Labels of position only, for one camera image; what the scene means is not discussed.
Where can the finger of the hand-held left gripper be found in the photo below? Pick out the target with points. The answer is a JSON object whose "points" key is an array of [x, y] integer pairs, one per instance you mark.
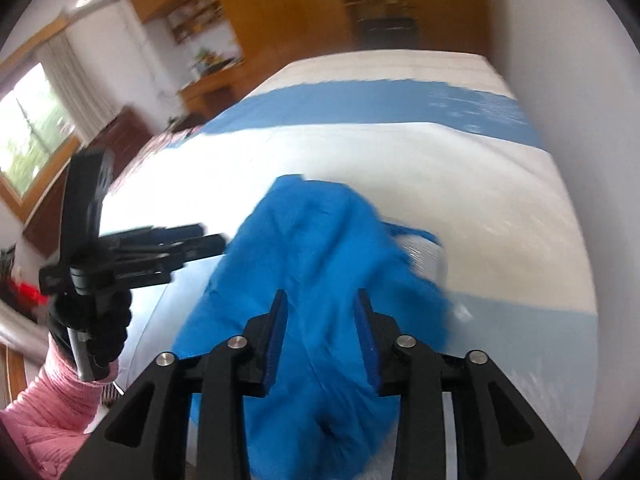
{"points": [[200, 246], [165, 234]]}

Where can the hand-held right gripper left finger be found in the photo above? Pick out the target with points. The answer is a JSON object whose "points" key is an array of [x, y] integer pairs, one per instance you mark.
{"points": [[277, 340]]}

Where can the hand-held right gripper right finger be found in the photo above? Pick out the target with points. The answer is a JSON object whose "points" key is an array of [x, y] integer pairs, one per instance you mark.
{"points": [[367, 345]]}

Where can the blue shirt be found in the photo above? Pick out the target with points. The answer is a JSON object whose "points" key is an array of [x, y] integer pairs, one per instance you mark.
{"points": [[310, 260]]}

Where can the person's left hand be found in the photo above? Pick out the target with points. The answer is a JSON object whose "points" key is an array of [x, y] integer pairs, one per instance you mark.
{"points": [[112, 325]]}

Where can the dark brown cabinet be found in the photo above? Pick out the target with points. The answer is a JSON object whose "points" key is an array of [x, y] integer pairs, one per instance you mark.
{"points": [[115, 145]]}

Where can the window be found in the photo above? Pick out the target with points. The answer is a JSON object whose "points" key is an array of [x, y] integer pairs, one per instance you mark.
{"points": [[30, 130]]}

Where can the red patterned cloth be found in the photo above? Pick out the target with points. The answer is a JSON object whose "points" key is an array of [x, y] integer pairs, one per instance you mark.
{"points": [[172, 137]]}

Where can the white curtain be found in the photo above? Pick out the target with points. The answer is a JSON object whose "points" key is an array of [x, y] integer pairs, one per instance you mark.
{"points": [[80, 85]]}

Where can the wooden desk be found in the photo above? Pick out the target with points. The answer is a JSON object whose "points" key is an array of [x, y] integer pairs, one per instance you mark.
{"points": [[215, 85]]}

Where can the green potted plant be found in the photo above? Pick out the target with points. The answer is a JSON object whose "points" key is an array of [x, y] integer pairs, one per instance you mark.
{"points": [[215, 57]]}

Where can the bed with white blue-striped sheet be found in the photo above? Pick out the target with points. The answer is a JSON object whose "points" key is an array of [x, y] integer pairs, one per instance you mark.
{"points": [[400, 160]]}

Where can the wooden wardrobe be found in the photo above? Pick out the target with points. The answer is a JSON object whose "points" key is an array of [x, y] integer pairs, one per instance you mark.
{"points": [[300, 5]]}

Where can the black bag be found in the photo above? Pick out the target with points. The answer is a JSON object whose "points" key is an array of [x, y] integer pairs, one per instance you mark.
{"points": [[387, 32]]}

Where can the wall shelf with books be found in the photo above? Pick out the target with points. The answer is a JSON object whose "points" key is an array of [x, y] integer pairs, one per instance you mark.
{"points": [[200, 15]]}

